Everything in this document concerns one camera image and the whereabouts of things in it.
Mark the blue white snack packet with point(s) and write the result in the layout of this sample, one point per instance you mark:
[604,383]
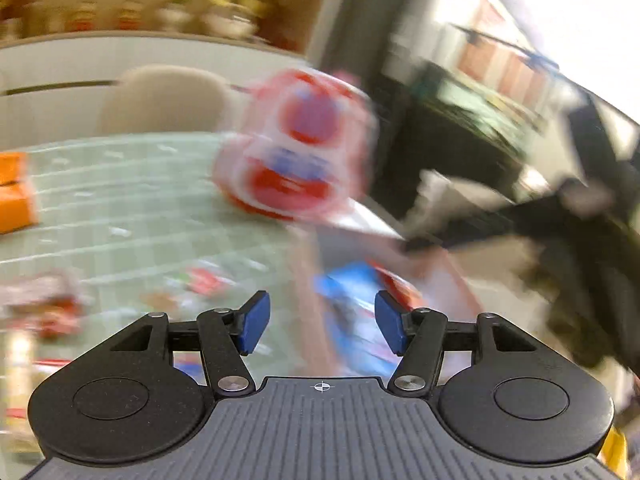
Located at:
[357,305]

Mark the gold red figurine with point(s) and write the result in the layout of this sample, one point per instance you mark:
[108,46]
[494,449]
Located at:
[84,16]
[131,16]

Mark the red white rabbit bag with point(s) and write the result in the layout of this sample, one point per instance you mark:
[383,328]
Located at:
[300,150]

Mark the orange paper box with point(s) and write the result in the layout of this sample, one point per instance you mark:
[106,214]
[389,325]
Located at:
[15,195]

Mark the yellow red cartoon snack packet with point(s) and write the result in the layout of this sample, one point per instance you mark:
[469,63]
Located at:
[207,282]

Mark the green grid tablecloth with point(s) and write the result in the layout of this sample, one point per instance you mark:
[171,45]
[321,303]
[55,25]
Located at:
[125,210]

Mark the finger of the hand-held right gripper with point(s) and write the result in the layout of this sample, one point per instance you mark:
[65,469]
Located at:
[465,230]

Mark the beige chair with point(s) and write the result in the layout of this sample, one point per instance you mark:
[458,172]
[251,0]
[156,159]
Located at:
[165,100]

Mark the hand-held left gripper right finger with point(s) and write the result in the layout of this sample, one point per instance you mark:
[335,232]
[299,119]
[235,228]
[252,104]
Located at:
[390,322]

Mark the red dried snack packet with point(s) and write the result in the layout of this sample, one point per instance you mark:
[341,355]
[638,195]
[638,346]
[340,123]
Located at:
[45,305]

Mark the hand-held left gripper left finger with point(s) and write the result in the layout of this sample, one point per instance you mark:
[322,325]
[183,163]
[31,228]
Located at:
[255,320]

